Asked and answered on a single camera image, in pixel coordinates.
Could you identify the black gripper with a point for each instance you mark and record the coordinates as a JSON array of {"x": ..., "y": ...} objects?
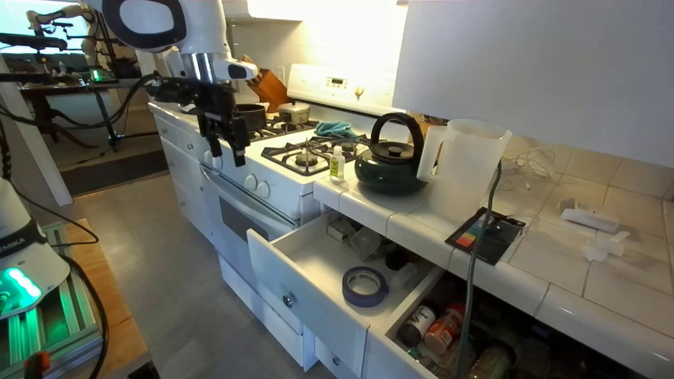
[{"x": 220, "y": 113}]

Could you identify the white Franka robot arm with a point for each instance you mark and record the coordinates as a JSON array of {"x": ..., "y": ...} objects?
[{"x": 203, "y": 27}]

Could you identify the dark green tea kettle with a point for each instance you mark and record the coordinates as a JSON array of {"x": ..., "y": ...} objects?
[{"x": 390, "y": 172}]

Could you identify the black saucepan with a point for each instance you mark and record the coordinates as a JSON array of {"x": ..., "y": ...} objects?
[{"x": 254, "y": 117}]

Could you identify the black cast iron burner grate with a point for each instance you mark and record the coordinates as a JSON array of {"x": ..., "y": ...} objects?
[
  {"x": 276, "y": 130},
  {"x": 307, "y": 159}
]

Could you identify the wooden knife block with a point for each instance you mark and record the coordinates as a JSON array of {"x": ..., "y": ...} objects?
[{"x": 271, "y": 86}]

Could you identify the white gas stove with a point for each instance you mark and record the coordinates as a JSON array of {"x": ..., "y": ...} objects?
[{"x": 275, "y": 197}]

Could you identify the grey pot with lid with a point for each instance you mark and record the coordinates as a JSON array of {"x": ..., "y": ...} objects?
[{"x": 296, "y": 114}]

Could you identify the teal cloth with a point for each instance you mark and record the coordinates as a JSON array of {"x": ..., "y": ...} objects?
[{"x": 336, "y": 130}]

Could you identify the small clear bottle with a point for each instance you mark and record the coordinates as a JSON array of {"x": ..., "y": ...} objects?
[{"x": 337, "y": 166}]

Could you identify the white range hood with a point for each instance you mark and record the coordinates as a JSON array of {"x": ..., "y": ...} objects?
[{"x": 265, "y": 10}]

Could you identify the dark background desk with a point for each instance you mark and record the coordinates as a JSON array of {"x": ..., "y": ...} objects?
[{"x": 69, "y": 85}]

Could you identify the small boxes in drawer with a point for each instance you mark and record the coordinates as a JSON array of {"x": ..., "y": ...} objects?
[{"x": 354, "y": 234}]

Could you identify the white open drawer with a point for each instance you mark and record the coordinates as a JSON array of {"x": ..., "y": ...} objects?
[{"x": 307, "y": 280}]

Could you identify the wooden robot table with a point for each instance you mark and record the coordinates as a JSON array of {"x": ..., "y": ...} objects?
[{"x": 118, "y": 317}]

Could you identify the white plastic pitcher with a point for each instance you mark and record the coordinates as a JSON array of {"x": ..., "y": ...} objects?
[{"x": 465, "y": 172}]

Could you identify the jar with white label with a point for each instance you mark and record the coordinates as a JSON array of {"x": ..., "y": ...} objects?
[{"x": 418, "y": 325}]

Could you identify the black tablet with colour chart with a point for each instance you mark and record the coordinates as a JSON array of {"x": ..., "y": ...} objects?
[{"x": 485, "y": 236}]

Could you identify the red round button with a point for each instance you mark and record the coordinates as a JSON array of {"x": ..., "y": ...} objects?
[{"x": 38, "y": 365}]

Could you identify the red spice jar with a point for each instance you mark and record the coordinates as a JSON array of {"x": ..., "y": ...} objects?
[{"x": 443, "y": 330}]

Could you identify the green lidded jar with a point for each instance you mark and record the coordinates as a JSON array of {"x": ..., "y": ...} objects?
[{"x": 492, "y": 361}]

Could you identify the white remote control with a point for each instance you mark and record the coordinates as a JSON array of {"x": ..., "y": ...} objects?
[{"x": 590, "y": 219}]

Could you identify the clear plastic wrapper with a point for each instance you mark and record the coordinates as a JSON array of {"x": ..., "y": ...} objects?
[{"x": 604, "y": 244}]

